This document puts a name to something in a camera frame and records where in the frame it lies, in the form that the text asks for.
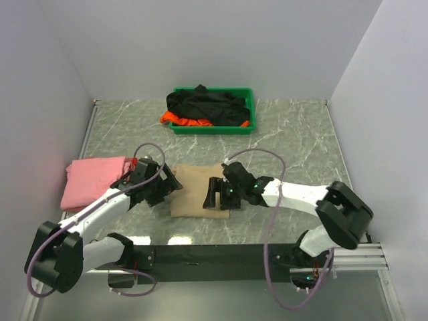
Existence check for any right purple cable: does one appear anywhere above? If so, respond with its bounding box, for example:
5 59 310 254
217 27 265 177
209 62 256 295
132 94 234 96
223 148 335 310

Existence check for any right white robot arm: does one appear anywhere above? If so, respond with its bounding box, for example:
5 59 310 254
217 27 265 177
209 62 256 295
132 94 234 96
203 162 373 268

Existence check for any orange t shirt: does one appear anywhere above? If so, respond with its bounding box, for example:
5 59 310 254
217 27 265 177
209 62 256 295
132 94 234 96
159 111 250 127

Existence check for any black t shirt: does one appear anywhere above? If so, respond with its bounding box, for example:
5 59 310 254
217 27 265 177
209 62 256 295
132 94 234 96
166 85 249 119

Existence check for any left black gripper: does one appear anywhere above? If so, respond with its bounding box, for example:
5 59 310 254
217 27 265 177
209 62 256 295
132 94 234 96
144 163 182 207

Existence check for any purple cable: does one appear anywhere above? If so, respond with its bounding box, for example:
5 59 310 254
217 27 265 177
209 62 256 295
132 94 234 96
223 148 335 310
25 142 167 298

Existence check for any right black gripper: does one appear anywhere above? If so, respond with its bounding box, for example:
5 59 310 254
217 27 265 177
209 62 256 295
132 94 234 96
203 176 246 209

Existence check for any aluminium rail frame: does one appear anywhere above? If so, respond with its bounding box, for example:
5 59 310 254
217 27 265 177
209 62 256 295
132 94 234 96
21 99 401 320

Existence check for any light pink folded t shirt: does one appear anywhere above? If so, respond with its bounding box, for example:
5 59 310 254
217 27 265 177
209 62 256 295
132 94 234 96
60 156 126 213

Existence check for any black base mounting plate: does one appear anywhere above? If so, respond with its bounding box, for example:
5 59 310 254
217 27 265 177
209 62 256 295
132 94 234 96
94 243 333 285

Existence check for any beige t shirt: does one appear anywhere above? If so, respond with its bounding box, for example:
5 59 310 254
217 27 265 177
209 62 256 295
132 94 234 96
170 164 230 219

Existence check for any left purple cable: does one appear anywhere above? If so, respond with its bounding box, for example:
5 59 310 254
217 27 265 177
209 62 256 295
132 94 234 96
25 142 167 298

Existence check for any green plastic bin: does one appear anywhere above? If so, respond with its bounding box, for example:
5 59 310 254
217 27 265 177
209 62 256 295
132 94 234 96
168 87 257 135

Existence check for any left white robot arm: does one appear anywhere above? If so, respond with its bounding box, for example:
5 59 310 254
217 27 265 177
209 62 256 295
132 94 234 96
24 158 183 293

